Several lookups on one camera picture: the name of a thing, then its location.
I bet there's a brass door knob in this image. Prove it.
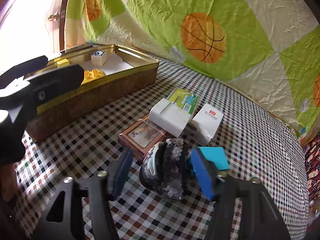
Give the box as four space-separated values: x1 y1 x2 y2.
47 11 62 23

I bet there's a gold tin box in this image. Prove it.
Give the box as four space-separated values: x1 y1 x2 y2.
25 44 160 143

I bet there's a dark flat bar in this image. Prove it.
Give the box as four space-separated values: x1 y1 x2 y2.
60 42 94 54

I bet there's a checkered tablecloth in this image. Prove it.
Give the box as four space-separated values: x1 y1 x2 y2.
12 57 310 240

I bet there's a blue toy block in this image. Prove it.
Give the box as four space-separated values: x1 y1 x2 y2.
189 147 230 178

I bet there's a red plaid bear cloth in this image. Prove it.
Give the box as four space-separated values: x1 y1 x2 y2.
300 130 320 205

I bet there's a white toy block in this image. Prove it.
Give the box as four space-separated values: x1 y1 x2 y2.
91 49 108 67

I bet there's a plain white cardboard box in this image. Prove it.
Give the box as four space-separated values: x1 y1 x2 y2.
149 98 194 138

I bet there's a yellow curved toy block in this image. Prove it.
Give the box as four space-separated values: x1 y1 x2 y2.
81 69 107 85

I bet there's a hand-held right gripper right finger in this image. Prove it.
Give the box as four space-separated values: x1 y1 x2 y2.
189 147 292 240

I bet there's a basketball printed sheet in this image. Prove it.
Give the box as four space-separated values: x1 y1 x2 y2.
64 0 320 137

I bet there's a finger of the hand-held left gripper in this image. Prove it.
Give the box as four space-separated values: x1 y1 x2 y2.
0 55 48 89
0 64 85 110

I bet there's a brown framed card box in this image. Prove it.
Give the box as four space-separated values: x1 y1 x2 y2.
118 115 167 161

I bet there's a white paper liner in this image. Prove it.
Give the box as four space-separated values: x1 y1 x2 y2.
80 52 134 77

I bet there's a sequined fabric scrunchie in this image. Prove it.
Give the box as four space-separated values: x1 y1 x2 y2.
139 138 192 200

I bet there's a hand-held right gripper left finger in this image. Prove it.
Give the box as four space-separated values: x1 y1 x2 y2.
31 147 134 240

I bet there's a green dental floss box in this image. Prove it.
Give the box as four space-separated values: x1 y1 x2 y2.
166 87 199 115

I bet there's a white box with red label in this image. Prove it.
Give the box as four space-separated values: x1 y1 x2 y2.
185 102 224 147

